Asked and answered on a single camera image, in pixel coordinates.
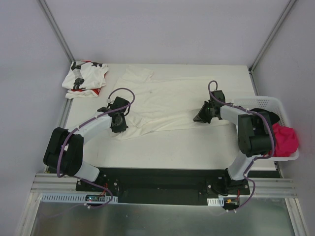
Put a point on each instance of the white cable duct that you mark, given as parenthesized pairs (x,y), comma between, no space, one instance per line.
(77,198)
(215,202)

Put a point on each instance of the white plastic laundry basket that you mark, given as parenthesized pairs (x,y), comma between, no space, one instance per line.
(270,104)

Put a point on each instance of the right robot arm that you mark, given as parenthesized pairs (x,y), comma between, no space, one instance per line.
(254,129)

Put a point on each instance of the red white folded shirt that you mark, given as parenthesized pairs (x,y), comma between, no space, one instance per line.
(85,93)

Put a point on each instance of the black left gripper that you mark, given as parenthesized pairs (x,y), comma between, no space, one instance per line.
(122,126)

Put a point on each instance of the left white cable duct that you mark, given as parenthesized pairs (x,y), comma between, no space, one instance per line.
(77,198)

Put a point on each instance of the left aluminium frame post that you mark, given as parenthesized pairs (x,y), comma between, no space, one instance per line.
(56,29)

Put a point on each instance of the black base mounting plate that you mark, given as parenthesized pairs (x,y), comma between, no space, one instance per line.
(166,186)

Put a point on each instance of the aluminium frame post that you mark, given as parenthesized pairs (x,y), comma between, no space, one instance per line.
(279,22)
(56,29)

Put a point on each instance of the pink garment in basket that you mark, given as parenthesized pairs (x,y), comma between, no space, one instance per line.
(286,141)

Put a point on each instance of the right aluminium frame post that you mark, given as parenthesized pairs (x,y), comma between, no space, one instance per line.
(279,22)

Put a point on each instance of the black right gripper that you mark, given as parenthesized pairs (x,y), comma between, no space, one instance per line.
(205,112)

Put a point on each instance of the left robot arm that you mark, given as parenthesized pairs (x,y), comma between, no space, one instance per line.
(64,152)

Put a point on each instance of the cream white t shirt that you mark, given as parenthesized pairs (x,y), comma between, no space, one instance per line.
(162,100)

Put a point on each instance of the right white cable duct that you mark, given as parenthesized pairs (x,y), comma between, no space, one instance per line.
(215,202)

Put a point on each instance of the white black patterned folded shirt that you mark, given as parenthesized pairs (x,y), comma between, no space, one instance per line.
(85,75)

